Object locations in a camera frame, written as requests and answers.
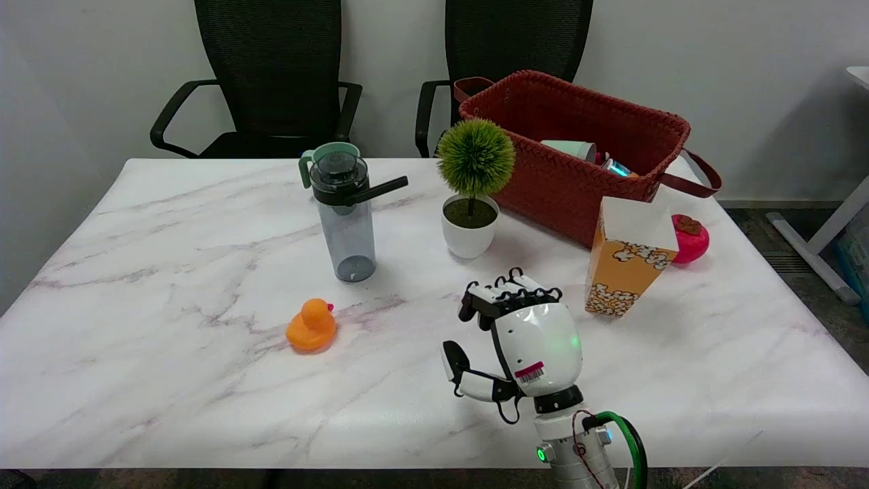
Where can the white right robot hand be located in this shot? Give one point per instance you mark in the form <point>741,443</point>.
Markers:
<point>540,339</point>

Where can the black lidded clear bottle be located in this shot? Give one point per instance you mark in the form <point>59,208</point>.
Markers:
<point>347,231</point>

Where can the orange popcorn box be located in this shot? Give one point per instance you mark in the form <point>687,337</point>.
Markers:
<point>621,272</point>

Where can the red woven basket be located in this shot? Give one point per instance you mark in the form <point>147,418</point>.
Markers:
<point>557,190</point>

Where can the pink persimmon toy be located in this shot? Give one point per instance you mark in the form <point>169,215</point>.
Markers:
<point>692,244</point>

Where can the teal drink can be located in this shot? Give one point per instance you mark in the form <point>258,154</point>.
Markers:
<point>616,168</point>

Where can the pale green cup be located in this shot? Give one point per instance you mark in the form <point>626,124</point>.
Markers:
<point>567,149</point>

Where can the green ball plant white pot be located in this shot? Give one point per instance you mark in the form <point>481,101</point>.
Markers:
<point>475,156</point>

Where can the orange rubber duck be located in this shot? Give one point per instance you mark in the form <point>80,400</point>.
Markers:
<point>311,329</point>

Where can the green plastic mug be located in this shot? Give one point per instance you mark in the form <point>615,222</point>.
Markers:
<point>305,170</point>

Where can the black mesh office chair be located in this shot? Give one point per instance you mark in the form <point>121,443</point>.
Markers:
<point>516,34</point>
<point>271,61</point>

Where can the blue storage bin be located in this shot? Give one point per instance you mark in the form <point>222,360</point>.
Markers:
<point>857,258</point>

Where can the white desk frame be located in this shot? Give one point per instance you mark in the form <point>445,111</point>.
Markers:
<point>815,261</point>

